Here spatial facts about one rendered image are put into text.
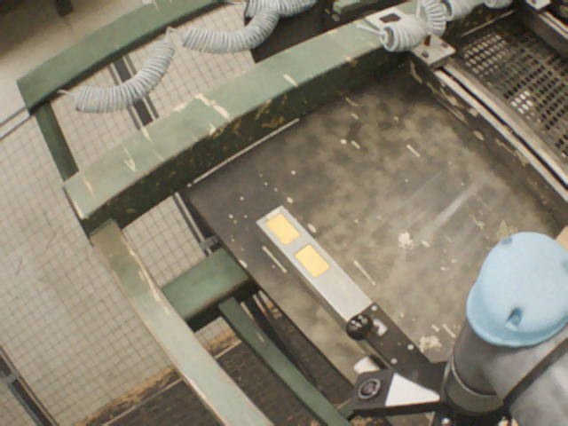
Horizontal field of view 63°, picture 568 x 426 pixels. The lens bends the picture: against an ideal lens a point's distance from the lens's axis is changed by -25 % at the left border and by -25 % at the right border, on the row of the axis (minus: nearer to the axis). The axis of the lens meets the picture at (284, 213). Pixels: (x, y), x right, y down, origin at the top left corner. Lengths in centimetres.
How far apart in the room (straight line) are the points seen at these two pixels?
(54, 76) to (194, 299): 67
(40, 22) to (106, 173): 481
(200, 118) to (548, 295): 79
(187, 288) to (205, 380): 22
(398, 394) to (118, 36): 110
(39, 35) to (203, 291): 487
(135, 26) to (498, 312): 120
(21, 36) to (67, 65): 434
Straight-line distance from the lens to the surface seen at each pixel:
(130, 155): 97
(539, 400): 32
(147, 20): 138
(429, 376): 48
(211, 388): 81
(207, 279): 98
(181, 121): 100
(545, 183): 109
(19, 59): 558
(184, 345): 84
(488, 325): 31
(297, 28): 157
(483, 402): 41
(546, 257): 32
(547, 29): 159
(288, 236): 92
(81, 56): 134
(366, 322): 73
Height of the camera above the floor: 182
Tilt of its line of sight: 12 degrees down
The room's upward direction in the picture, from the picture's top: 29 degrees counter-clockwise
